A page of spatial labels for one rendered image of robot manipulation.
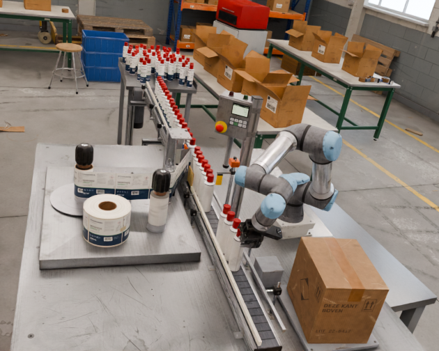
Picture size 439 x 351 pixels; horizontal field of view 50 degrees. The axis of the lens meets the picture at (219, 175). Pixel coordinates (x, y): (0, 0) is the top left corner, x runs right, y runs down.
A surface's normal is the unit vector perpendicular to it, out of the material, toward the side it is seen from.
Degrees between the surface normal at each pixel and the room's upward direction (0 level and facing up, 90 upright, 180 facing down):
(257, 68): 75
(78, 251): 0
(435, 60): 90
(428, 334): 0
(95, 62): 90
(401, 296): 0
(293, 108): 91
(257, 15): 90
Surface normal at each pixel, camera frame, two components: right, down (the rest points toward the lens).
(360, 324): 0.14, 0.48
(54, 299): 0.15, -0.88
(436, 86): -0.91, 0.05
